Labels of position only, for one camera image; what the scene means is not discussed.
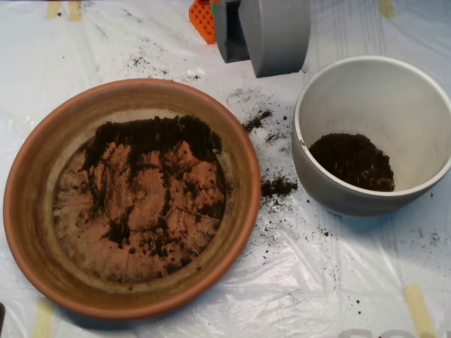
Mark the white ceramic pot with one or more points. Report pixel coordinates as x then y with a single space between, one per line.
370 98

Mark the beige masking tape strip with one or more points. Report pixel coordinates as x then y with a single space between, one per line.
44 320
419 310
387 8
53 10
74 11

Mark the small spilled soil clump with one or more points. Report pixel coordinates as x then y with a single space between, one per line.
255 121

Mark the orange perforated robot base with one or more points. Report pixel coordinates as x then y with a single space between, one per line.
202 21

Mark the dark soil pile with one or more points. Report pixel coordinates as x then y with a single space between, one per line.
141 134

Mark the terracotta saucer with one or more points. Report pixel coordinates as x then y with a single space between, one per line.
35 211

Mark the clear plastic cover sheet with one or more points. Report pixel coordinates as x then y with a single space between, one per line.
317 274

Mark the large spilled soil clump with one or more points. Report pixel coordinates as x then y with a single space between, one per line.
276 186

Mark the dark soil in pot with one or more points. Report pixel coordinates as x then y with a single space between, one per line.
352 162

